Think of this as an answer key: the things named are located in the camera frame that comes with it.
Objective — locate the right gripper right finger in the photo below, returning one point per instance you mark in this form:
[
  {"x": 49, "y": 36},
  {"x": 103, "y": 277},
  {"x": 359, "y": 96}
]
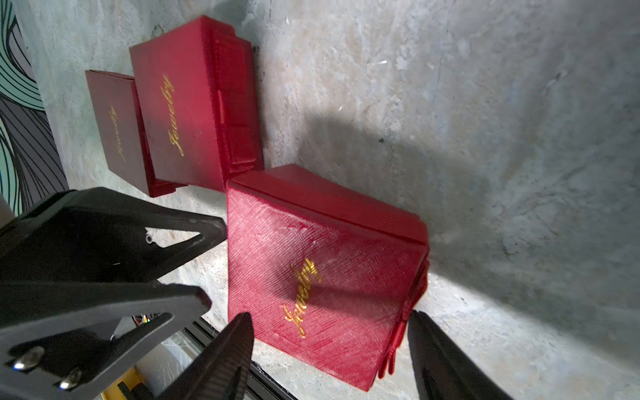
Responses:
[{"x": 441, "y": 369}]

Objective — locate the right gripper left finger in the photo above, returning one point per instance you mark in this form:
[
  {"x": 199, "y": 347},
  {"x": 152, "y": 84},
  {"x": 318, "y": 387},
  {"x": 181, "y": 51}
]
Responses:
[{"x": 221, "y": 370}]

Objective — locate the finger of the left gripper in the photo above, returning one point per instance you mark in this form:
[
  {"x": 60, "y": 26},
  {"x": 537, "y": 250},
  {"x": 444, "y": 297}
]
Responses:
[
  {"x": 100, "y": 235},
  {"x": 72, "y": 340}
]

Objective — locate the red jewelry box lid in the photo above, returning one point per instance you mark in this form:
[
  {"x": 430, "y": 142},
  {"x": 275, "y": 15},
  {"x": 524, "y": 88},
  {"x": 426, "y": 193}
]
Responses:
[{"x": 328, "y": 275}]

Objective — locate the red jewelry box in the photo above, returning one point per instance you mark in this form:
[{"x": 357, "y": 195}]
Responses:
[
  {"x": 197, "y": 92},
  {"x": 120, "y": 124}
]

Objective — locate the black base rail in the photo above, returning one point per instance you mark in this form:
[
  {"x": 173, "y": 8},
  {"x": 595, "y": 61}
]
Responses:
[{"x": 260, "y": 384}]

